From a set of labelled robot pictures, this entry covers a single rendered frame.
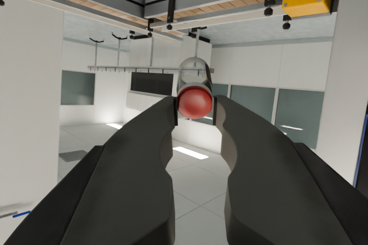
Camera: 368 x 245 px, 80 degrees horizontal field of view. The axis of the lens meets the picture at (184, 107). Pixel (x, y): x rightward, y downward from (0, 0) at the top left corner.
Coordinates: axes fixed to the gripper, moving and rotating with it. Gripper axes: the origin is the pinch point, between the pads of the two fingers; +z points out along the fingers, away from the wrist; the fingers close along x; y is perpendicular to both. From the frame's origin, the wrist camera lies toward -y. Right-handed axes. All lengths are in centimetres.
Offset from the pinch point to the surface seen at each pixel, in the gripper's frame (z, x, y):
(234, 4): 65, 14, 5
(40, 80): 98, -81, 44
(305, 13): 36.5, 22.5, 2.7
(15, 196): 63, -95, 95
